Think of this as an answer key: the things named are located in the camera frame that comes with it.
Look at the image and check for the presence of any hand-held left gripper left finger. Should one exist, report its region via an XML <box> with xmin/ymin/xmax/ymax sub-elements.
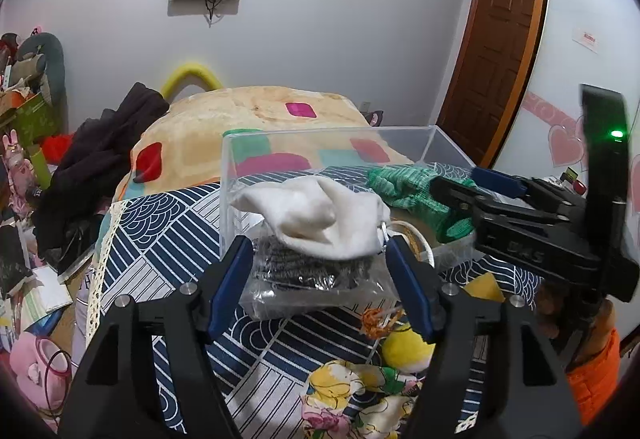
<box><xmin>57</xmin><ymin>235</ymin><xmax>256</xmax><ymax>439</ymax></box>

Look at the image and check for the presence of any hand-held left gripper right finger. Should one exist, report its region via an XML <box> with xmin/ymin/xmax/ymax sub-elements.
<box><xmin>384</xmin><ymin>235</ymin><xmax>583</xmax><ymax>439</ymax></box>

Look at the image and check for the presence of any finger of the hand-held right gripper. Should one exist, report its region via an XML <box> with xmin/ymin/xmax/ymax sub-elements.
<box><xmin>470</xmin><ymin>166</ymin><xmax>588</xmax><ymax>220</ymax></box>
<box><xmin>429</xmin><ymin>176</ymin><xmax>563</xmax><ymax>226</ymax></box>

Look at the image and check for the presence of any green knitted cloth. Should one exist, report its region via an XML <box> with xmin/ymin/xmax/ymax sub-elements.
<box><xmin>366</xmin><ymin>164</ymin><xmax>478</xmax><ymax>244</ymax></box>

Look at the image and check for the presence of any bagged grey steel wool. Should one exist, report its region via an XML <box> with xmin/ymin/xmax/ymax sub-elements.
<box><xmin>239</xmin><ymin>229</ymin><xmax>402</xmax><ymax>321</ymax></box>

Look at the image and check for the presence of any white cloth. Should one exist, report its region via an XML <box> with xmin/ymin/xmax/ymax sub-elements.
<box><xmin>229</xmin><ymin>176</ymin><xmax>392</xmax><ymax>263</ymax></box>

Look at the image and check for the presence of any clear plastic box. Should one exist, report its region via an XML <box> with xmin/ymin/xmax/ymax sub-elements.
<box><xmin>220</xmin><ymin>125</ymin><xmax>493</xmax><ymax>266</ymax></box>

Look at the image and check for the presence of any person's right forearm orange sleeve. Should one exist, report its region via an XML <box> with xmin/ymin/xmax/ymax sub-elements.
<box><xmin>565</xmin><ymin>299</ymin><xmax>622</xmax><ymax>425</ymax></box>

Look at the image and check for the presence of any orange tassel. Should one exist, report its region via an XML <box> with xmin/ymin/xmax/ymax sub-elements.
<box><xmin>361</xmin><ymin>306</ymin><xmax>406</xmax><ymax>341</ymax></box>

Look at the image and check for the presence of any yellow plush toy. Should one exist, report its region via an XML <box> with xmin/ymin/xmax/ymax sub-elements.
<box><xmin>382</xmin><ymin>318</ymin><xmax>437</xmax><ymax>373</ymax></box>

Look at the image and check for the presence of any yellow sponge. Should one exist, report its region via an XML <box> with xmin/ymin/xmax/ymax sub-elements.
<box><xmin>462</xmin><ymin>273</ymin><xmax>506</xmax><ymax>303</ymax></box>

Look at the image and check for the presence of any navy patterned tablecloth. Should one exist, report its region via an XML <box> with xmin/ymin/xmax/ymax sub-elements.
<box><xmin>72</xmin><ymin>162</ymin><xmax>543</xmax><ymax>439</ymax></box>

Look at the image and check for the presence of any floral cloth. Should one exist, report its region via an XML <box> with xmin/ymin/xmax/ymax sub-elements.
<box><xmin>300</xmin><ymin>359</ymin><xmax>426</xmax><ymax>439</ymax></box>

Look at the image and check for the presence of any brown wooden door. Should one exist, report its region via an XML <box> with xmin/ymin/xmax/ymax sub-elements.
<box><xmin>437</xmin><ymin>0</ymin><xmax>547</xmax><ymax>168</ymax></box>

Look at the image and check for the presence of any colourful patch blanket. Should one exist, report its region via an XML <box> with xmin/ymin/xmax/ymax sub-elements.
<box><xmin>112</xmin><ymin>86</ymin><xmax>417</xmax><ymax>216</ymax></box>

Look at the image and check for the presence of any white heart-sticker wardrobe door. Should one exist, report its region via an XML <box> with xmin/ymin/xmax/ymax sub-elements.
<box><xmin>492</xmin><ymin>0</ymin><xmax>640</xmax><ymax>220</ymax></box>

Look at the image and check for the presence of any dark clothes pile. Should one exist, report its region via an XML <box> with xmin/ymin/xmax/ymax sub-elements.
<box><xmin>32</xmin><ymin>82</ymin><xmax>171</xmax><ymax>270</ymax></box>

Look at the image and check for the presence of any pink plush toy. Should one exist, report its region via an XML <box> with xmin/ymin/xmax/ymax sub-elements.
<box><xmin>9</xmin><ymin>333</ymin><xmax>72</xmax><ymax>420</ymax></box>

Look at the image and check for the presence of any yellow foam tube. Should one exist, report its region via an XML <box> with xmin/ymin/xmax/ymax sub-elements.
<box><xmin>161</xmin><ymin>62</ymin><xmax>224</xmax><ymax>100</ymax></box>

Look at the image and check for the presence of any red cloth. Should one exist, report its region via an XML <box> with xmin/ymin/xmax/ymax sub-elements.
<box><xmin>41</xmin><ymin>132</ymin><xmax>77</xmax><ymax>166</ymax></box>

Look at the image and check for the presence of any pink bunny toy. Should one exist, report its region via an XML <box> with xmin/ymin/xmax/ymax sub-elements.
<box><xmin>2</xmin><ymin>129</ymin><xmax>32</xmax><ymax>212</ymax></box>

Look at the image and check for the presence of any green cardboard box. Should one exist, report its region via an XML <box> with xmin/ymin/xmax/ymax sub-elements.
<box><xmin>0</xmin><ymin>92</ymin><xmax>57</xmax><ymax>141</ymax></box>

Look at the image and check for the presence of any grey-green chair back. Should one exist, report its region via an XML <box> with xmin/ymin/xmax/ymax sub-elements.
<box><xmin>15</xmin><ymin>32</ymin><xmax>67</xmax><ymax>132</ymax></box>

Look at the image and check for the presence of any white cord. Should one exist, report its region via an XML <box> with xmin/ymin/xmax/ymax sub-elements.
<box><xmin>384</xmin><ymin>219</ymin><xmax>437</xmax><ymax>265</ymax></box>

